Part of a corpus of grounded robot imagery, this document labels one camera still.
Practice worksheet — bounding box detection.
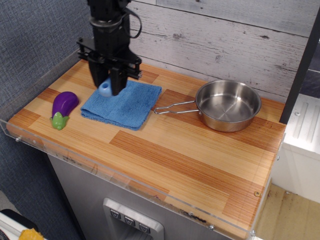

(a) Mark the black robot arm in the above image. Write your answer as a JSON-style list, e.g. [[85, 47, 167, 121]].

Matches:
[[77, 0, 142, 96]]

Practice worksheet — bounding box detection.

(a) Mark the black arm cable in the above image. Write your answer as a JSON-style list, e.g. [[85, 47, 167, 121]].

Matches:
[[119, 6, 143, 40]]

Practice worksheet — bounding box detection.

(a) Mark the blue folded cloth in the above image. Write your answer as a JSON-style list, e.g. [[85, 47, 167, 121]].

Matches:
[[80, 80, 162, 131]]

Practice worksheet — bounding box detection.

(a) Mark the purple toy eggplant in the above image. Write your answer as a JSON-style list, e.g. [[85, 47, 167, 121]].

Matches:
[[50, 91, 79, 131]]

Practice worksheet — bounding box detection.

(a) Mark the white toy sink unit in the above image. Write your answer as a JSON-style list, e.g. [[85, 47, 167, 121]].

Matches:
[[271, 94, 320, 203]]

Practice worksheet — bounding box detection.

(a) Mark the yellow and black object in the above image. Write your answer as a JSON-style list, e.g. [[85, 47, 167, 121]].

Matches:
[[0, 209, 46, 240]]

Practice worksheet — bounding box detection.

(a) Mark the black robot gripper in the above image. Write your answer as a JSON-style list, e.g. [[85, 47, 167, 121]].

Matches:
[[77, 21, 142, 96]]

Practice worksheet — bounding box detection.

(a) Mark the silver dispenser button panel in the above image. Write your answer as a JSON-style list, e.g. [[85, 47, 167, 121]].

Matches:
[[103, 197, 165, 240]]

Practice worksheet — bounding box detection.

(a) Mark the stainless steel pan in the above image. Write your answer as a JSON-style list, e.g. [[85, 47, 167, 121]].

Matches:
[[153, 79, 262, 133]]

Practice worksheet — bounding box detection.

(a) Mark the dark right vertical post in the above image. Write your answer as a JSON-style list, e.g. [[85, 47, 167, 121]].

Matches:
[[278, 0, 320, 125]]

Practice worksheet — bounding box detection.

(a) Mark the clear acrylic guard rail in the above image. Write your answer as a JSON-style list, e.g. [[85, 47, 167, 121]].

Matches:
[[2, 53, 285, 240]]

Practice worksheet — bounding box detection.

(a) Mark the blue and grey toy spoon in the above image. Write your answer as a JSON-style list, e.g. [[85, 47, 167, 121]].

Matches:
[[98, 77, 113, 98]]

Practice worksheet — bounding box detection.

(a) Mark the grey toy fridge cabinet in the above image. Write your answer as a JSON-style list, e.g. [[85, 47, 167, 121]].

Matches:
[[48, 155, 227, 240]]

